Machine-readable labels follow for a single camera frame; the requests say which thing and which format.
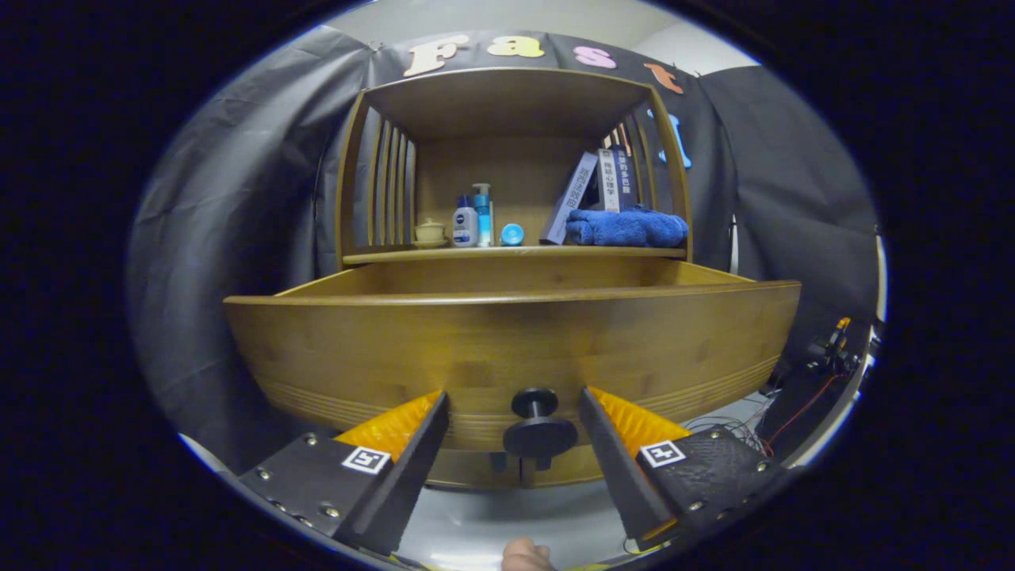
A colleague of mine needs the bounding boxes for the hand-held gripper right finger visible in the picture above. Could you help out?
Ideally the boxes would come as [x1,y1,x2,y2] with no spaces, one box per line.
[577,385,787,553]

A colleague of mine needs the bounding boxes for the small beige lidded teacup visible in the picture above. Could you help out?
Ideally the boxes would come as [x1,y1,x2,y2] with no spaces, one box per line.
[412,218,450,249]

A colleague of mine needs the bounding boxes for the black round drawer knob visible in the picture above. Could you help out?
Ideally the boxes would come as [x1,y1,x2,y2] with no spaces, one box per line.
[503,388,579,459]

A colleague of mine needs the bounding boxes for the blue pump bottle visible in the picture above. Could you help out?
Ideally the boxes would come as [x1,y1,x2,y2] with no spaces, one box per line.
[473,183,495,247]

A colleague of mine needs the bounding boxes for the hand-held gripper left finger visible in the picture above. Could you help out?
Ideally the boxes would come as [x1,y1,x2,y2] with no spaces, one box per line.
[238,389,450,557]

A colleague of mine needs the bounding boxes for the white bottle with blue cap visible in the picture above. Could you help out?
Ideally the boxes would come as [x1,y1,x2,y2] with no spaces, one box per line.
[452,196,480,248]

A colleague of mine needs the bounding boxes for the black equipment with orange part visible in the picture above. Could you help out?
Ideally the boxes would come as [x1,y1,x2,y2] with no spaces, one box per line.
[761,317,865,461]

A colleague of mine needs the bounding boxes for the white spine book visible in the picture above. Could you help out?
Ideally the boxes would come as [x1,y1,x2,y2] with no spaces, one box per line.
[597,148,621,213]

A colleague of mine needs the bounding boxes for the wooden cabinet door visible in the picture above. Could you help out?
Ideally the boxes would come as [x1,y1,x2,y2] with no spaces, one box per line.
[428,450,523,489]
[522,454,607,487]

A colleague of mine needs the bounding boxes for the black backdrop cloth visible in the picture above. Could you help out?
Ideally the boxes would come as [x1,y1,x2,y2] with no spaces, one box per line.
[127,24,881,469]

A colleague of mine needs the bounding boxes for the blue folded towel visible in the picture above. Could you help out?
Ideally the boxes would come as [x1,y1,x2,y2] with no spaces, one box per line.
[565,206,689,248]

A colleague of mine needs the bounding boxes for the grey leaning book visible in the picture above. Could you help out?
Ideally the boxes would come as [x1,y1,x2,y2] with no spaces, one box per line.
[539,152,599,245]

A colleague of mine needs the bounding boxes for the tangled thin cables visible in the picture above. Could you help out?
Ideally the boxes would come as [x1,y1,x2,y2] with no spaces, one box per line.
[682,416,772,458]

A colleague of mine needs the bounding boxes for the wooden cabinet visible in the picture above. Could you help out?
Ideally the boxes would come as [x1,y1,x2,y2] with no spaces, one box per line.
[335,67,695,489]

